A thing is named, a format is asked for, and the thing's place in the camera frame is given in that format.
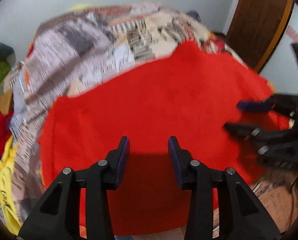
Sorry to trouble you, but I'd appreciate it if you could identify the grey pillow on clutter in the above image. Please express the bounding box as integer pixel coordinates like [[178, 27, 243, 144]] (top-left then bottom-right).
[[0, 42, 16, 66]]

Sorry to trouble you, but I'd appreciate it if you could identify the yellow printed t-shirt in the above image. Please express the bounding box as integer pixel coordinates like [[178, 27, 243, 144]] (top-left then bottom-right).
[[0, 135, 21, 235]]

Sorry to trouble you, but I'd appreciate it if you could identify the brown wooden door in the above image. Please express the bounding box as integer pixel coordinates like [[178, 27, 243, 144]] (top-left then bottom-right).
[[227, 0, 294, 72]]

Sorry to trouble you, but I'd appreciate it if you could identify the newspaper print bed quilt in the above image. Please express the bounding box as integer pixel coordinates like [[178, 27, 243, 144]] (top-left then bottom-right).
[[2, 0, 298, 239]]

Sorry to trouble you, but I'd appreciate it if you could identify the red jacket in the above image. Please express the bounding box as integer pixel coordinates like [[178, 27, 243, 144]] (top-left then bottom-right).
[[39, 42, 289, 236]]

